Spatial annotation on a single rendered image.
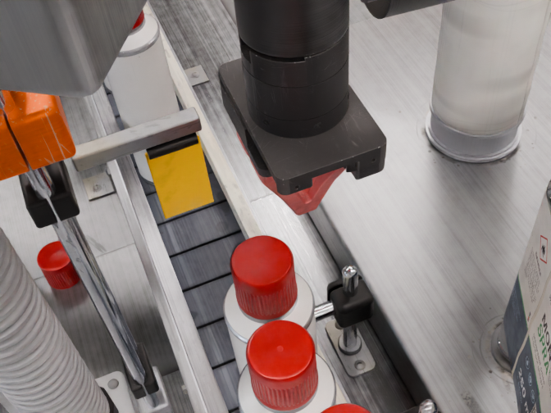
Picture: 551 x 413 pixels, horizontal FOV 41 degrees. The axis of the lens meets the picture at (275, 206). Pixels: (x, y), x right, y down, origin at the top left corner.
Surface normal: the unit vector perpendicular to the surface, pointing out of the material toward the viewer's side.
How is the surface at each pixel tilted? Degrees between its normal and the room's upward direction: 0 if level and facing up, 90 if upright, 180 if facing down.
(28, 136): 90
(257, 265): 3
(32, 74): 90
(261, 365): 2
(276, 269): 2
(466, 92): 89
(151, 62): 90
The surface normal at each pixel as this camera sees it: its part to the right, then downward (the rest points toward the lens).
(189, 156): 0.37, 0.71
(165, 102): 0.74, 0.48
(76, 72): 0.17, 0.76
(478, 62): -0.40, 0.71
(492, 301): -0.07, -0.62
